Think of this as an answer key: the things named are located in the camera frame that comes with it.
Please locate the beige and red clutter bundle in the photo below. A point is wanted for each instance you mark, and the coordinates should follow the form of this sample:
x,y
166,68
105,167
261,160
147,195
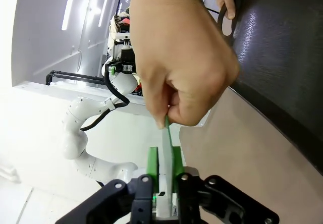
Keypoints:
x,y
121,22

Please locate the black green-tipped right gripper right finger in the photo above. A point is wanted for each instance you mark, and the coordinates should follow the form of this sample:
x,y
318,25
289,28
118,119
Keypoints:
x,y
178,163

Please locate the person right hand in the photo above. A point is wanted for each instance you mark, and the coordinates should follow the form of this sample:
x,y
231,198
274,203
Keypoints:
x,y
181,57

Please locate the long ceiling light strip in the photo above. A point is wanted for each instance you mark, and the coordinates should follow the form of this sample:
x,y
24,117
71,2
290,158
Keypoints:
x,y
69,4
104,9

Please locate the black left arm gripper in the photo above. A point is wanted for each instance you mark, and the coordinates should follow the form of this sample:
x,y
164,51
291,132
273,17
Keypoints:
x,y
127,60

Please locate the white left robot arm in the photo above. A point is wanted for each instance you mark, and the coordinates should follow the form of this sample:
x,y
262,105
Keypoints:
x,y
78,133

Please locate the black tube frame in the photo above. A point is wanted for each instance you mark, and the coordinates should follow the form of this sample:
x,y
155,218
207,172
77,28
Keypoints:
x,y
73,75

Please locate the green PCB board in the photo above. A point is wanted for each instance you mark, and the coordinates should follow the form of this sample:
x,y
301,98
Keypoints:
x,y
167,158

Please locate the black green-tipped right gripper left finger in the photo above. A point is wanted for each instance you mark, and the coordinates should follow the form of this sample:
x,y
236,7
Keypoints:
x,y
152,168

